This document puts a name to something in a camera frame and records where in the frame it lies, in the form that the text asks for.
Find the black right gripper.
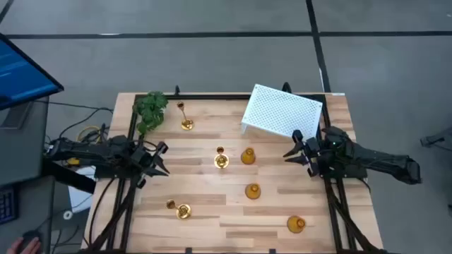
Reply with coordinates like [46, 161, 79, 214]
[282, 129, 323, 179]

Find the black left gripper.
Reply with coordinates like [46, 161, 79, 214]
[132, 141, 171, 188]

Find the amber glass candle holder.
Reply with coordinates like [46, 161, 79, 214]
[286, 214, 307, 234]
[240, 147, 256, 166]
[244, 183, 262, 200]

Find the tall brass candlestick holder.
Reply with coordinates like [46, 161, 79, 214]
[165, 199, 193, 221]

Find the medium brass candlestick holder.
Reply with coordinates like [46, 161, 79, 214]
[176, 101, 195, 131]

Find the short brass candlestick holder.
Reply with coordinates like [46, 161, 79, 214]
[213, 145, 230, 170]

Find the white perforated metal shelf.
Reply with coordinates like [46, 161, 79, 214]
[241, 83, 323, 142]

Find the green potted plant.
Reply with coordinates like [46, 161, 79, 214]
[132, 90, 170, 137]

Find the white paper sheet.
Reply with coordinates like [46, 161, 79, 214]
[66, 165, 97, 214]

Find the black desk support bar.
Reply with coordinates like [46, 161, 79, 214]
[41, 158, 97, 194]

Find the dark grey equipment base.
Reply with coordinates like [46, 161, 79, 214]
[420, 126, 452, 153]

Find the black computer mouse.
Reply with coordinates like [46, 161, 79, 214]
[21, 229, 42, 253]

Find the black keyboard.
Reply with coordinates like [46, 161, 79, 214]
[0, 186, 18, 225]

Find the person's hand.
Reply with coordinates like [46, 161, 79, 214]
[6, 236, 42, 254]

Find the computer monitor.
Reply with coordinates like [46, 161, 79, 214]
[0, 33, 65, 130]

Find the yellow cable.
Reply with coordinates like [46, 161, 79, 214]
[66, 125, 103, 167]

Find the black aluminium table frame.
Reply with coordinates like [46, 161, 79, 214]
[83, 84, 389, 254]

